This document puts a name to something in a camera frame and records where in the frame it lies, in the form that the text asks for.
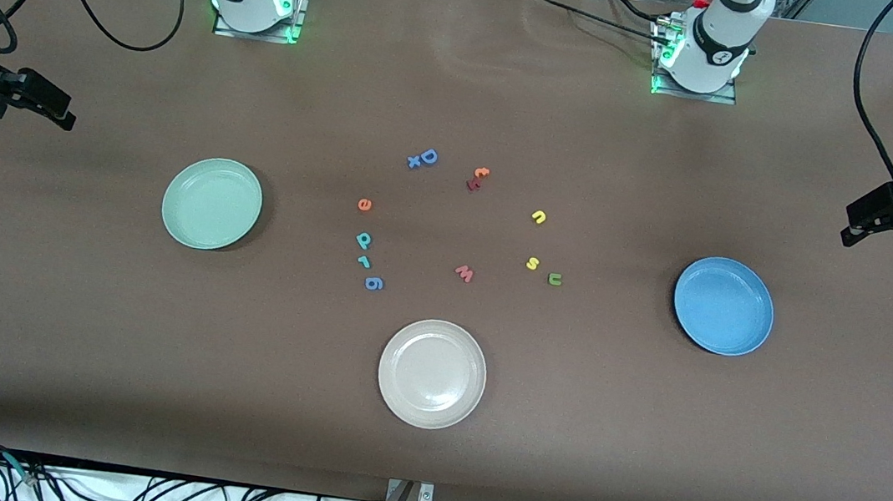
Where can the green foam letter u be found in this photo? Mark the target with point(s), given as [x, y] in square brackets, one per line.
[554, 281]

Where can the orange foam letter e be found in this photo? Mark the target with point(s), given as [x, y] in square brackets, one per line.
[365, 205]

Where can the yellow foam letter n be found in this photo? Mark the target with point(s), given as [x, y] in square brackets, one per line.
[539, 214]

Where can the teal foam letter p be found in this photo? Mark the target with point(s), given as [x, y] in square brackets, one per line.
[363, 240]

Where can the yellow foam letter s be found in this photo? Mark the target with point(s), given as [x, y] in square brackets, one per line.
[532, 264]

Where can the teal foam letter r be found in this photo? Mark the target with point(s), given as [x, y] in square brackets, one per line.
[364, 261]

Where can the blue plate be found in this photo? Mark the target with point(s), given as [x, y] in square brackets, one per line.
[723, 306]

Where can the light green plate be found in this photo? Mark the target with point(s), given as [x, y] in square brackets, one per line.
[212, 204]

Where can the brown table cover sheet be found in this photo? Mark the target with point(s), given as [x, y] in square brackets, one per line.
[63, 367]

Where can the blue foam letter x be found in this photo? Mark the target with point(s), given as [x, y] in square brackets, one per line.
[414, 162]

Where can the blue foam letter g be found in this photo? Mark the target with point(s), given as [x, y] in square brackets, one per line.
[374, 283]

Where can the blue foam letter D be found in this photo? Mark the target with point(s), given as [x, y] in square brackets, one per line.
[424, 155]

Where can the orange foam letter t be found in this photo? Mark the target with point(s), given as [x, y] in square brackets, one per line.
[481, 173]

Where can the dark red foam letter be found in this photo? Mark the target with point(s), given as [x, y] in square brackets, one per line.
[473, 184]

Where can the pink foam letter w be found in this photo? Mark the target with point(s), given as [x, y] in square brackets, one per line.
[465, 274]

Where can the beige plate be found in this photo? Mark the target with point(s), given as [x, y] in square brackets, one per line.
[432, 374]

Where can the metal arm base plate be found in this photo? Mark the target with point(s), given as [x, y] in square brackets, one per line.
[223, 31]
[699, 97]

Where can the silver metal bracket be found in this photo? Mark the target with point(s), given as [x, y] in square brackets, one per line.
[425, 496]

